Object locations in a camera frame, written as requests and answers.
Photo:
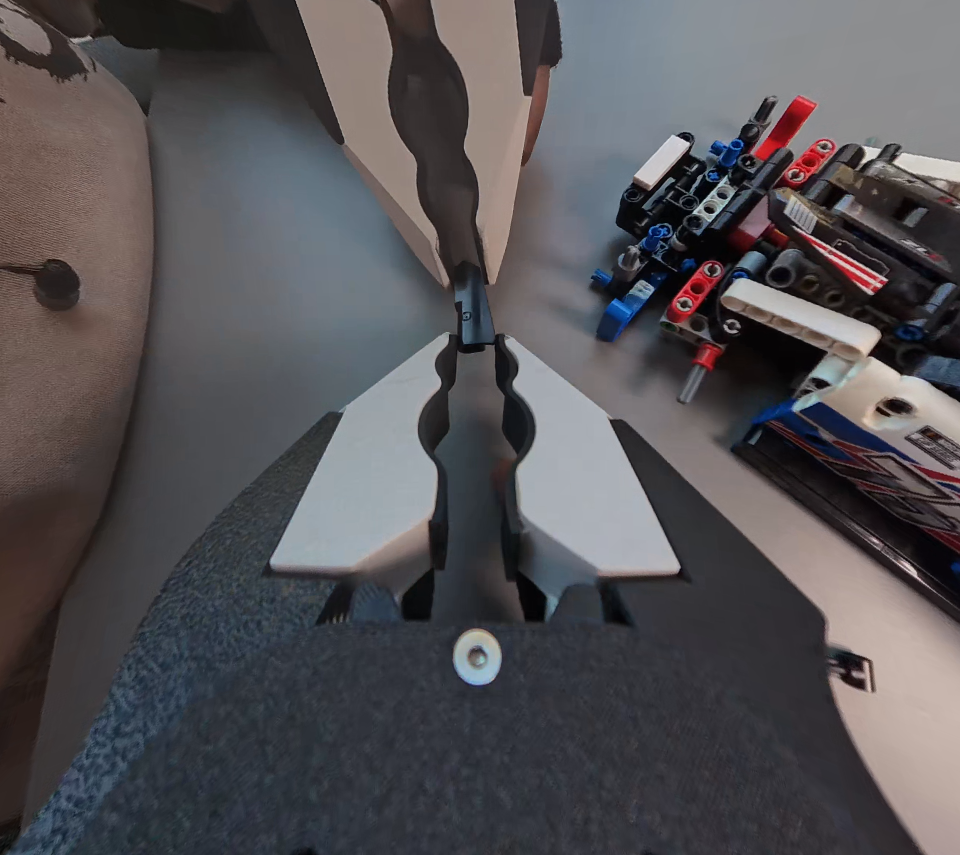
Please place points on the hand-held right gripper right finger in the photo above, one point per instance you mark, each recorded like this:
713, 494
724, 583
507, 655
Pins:
592, 495

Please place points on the small black brick frame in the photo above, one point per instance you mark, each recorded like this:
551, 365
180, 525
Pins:
851, 671

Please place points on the toy brick race car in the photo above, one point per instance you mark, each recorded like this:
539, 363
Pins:
825, 255

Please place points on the small black brick piece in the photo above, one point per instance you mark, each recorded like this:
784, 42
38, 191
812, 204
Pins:
472, 311

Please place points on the person's left hand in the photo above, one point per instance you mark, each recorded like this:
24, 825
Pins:
536, 112

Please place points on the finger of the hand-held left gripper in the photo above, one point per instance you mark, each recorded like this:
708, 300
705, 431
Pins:
491, 45
352, 67

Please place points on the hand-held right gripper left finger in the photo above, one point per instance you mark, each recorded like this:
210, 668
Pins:
360, 487

